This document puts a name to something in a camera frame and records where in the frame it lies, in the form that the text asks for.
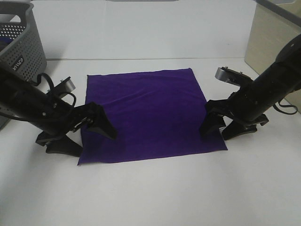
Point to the purple towel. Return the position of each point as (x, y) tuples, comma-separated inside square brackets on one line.
[(156, 114)]

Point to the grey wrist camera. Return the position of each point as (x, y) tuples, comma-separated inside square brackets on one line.
[(232, 77), (63, 88)]

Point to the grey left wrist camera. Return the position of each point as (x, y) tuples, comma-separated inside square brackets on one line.
[(63, 88)]

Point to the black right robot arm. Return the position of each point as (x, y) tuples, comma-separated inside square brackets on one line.
[(281, 78)]

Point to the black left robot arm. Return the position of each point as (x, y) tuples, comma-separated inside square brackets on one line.
[(59, 106)]

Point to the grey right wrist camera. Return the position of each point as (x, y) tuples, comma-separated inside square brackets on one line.
[(232, 77)]

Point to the grey perforated laundry basket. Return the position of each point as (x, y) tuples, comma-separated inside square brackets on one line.
[(22, 65)]

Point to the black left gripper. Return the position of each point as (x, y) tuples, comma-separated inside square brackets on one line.
[(54, 135)]

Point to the beige plastic bin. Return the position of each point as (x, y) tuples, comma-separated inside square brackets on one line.
[(275, 23)]

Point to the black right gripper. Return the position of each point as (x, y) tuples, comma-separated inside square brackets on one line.
[(245, 108)]

